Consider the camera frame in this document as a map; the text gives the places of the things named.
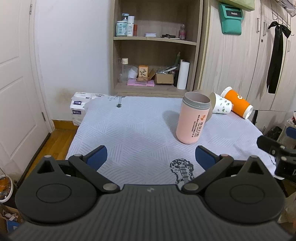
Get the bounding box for teal hanging pouch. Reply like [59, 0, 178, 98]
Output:
[219, 3, 244, 35]

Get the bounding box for clear bottle with cork cap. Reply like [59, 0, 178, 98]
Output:
[118, 58, 129, 83]

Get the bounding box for white tube bottle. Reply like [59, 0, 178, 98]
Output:
[126, 16, 135, 37]

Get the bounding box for white floral paper cup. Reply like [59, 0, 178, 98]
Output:
[209, 92, 232, 114]

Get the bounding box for small pink bottle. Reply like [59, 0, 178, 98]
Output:
[179, 24, 186, 40]

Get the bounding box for orange paper cup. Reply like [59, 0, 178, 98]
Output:
[221, 86, 253, 119]

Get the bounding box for black hanging ribbon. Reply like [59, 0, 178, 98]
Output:
[266, 21, 291, 94]

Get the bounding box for white tissue pack stack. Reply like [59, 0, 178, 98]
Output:
[70, 92, 107, 126]

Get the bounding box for pink flat package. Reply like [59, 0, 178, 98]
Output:
[127, 79, 155, 87]

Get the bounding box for white door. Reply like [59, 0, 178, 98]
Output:
[1, 1, 49, 180]

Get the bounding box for black wire rack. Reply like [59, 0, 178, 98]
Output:
[270, 0, 295, 29]

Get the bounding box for light wood wardrobe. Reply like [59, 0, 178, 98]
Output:
[194, 1, 295, 133]

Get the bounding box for wooden bookshelf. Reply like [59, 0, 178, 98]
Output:
[109, 1, 204, 97]

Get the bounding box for white paper towel roll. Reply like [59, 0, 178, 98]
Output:
[177, 60, 190, 90]

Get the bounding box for orange floral box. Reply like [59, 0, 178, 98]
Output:
[137, 65, 149, 82]

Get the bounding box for pink cup with grey rim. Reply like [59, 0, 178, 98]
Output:
[176, 92, 211, 145]

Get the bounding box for light blue quilted mattress cover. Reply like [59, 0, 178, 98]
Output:
[68, 96, 276, 186]

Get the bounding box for small cardboard box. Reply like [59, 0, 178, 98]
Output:
[155, 73, 174, 84]

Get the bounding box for teal labelled jar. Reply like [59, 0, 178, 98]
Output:
[115, 21, 127, 37]

